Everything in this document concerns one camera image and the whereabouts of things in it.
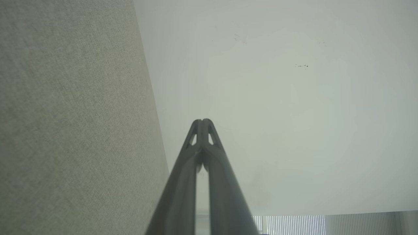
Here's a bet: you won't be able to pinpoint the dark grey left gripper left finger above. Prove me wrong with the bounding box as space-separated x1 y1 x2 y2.
145 119 204 235

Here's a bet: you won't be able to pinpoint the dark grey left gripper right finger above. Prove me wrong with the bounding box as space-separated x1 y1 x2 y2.
202 118 260 235

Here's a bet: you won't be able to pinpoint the white vertical window blinds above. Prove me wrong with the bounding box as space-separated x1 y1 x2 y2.
253 211 418 235

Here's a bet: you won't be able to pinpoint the grey fabric surface cover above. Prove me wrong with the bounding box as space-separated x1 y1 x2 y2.
0 0 170 235

